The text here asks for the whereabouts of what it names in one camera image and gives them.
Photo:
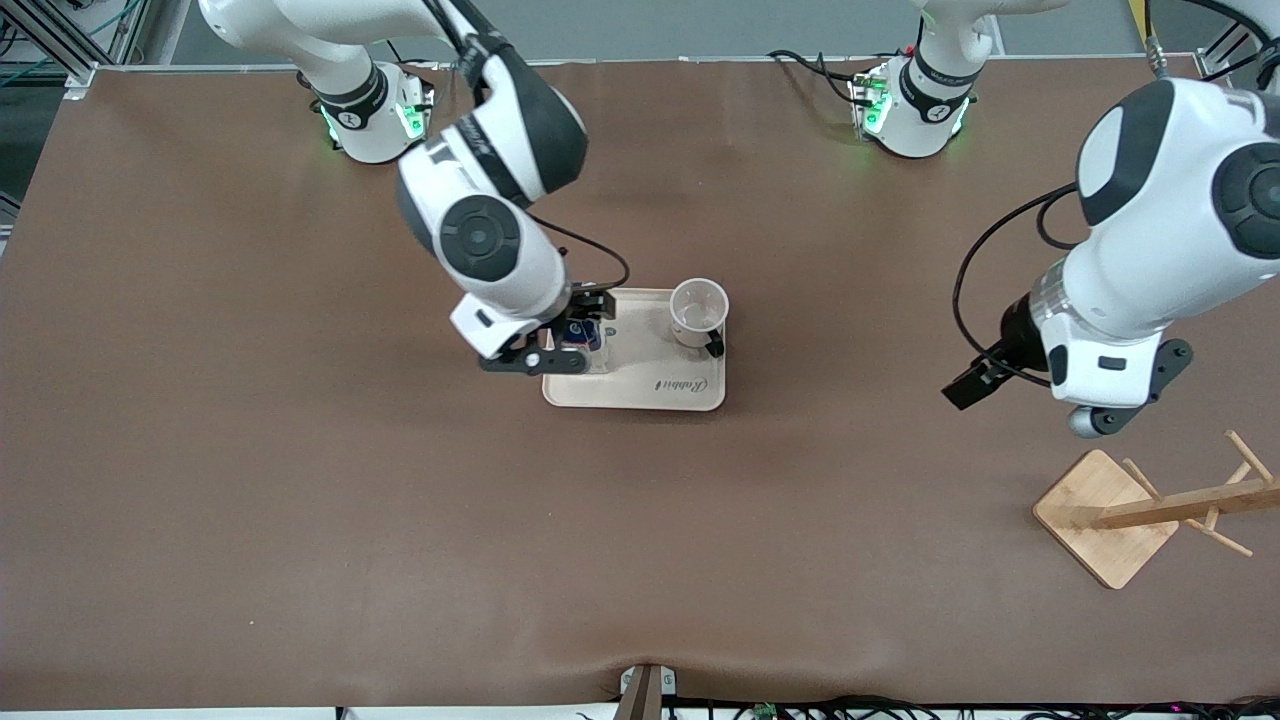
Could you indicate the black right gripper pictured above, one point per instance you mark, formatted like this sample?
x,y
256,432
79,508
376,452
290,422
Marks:
x,y
589,303

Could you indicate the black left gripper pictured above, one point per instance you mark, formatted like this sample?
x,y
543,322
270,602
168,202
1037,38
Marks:
x,y
1019,329

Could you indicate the blue white milk carton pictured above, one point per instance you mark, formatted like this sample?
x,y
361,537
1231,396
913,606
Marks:
x,y
582,335

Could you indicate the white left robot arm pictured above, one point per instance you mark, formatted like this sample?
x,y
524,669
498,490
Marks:
x,y
1150,230

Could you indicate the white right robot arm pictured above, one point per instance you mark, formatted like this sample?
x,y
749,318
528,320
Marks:
x,y
500,150

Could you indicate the cream rabbit print tray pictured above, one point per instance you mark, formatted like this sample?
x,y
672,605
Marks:
x,y
650,385

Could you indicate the wooden cup stand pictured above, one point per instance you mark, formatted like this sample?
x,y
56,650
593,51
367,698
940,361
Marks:
x,y
1100,520

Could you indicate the brown table mat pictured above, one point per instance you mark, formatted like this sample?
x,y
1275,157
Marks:
x,y
400,550

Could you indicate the aluminium frame profile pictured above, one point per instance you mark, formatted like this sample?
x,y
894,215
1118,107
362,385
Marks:
x,y
60,40
1225,45

